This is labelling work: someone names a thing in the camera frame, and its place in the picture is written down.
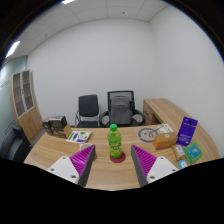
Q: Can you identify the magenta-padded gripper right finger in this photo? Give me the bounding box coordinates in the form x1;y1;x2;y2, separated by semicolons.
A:
130;144;180;188

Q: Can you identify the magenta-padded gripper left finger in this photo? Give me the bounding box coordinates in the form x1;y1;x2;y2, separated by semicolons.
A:
46;144;97;188

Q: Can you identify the green drink bottle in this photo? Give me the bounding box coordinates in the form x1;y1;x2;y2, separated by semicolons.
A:
106;123;123;160

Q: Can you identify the flat round red coaster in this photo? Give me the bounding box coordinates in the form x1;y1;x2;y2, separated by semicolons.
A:
109;151;127;164

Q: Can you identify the printed white leaflet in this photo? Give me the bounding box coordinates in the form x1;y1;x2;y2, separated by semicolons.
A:
65;130;93;144

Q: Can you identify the orange-brown cardboard box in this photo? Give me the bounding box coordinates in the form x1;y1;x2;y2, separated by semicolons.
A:
152;131;178;151

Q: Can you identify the brown cardboard carton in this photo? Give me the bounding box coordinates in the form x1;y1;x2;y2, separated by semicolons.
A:
54;123;73;139

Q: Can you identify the yellow-brown snack packet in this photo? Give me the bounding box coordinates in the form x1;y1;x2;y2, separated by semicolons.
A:
172;144;187;162

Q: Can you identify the small light blue box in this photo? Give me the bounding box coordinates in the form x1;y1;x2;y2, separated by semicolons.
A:
177;159;189;170

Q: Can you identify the black mesh office chair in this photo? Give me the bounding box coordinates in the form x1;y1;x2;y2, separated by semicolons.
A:
99;90;147;128

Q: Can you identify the dark printed carton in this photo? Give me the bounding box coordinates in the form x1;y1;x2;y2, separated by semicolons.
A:
48;115;68;130

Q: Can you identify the small dark brown carton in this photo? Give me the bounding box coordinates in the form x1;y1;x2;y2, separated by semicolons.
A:
42;118;54;136

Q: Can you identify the green flat box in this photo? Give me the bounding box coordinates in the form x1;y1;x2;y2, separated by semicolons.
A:
183;141;204;165

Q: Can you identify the purple standing pouch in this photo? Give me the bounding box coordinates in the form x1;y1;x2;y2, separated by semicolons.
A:
175;116;199;147

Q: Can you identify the black visitor chair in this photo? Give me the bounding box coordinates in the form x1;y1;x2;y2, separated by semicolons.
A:
74;94;101;129

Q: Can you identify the grey backpack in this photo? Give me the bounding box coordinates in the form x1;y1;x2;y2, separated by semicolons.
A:
108;95;133;127

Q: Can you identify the wooden shelf cabinet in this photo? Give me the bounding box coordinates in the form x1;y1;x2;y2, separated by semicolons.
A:
8;69;44;143

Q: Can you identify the black sofa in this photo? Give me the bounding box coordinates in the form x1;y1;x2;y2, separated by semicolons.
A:
0;124;33;163

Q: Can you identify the white sheet with grey ring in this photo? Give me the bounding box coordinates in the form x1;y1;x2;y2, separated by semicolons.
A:
137;123;174;144

